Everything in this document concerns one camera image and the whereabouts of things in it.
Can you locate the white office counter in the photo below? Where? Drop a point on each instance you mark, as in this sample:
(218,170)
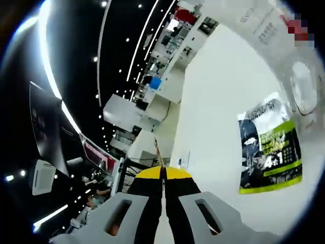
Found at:
(162,111)

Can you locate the small clear skincare sachet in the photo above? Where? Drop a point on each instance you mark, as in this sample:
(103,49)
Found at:
(183,161)

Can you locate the computer monitor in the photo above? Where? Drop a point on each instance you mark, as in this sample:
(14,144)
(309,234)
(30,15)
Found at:
(173,24)

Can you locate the white skincare tube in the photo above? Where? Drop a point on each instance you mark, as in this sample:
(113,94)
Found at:
(259,20)

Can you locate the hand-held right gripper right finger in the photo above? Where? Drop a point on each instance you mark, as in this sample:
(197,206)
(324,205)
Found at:
(185,203)

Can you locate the green skincare sachet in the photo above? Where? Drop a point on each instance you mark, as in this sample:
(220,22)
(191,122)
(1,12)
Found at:
(269,152)

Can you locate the ceiling air conditioner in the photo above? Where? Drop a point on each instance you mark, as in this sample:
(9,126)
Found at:
(41,178)

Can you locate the blue bin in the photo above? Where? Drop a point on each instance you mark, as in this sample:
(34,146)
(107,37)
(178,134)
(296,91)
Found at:
(155,84)

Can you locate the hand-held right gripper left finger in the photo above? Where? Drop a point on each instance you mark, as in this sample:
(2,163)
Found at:
(142,203)

